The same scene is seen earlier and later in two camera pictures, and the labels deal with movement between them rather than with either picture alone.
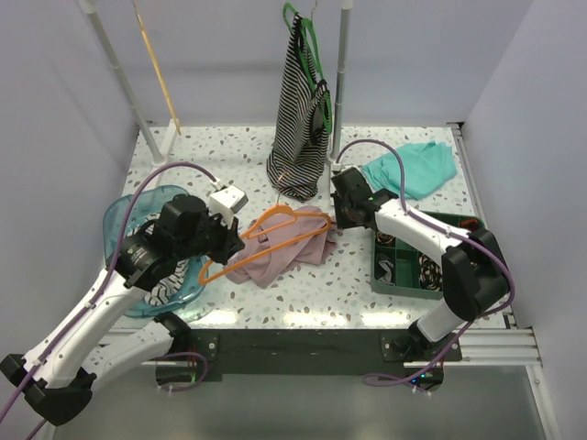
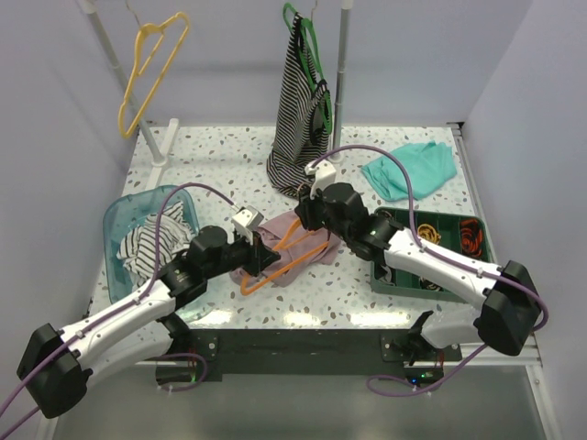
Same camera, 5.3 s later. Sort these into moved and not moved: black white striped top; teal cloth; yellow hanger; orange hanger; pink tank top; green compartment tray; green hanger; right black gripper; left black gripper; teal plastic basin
Moved: left black gripper; orange hanger; right black gripper; pink tank top; yellow hanger
Not moved: teal plastic basin; green hanger; teal cloth; green compartment tray; black white striped top
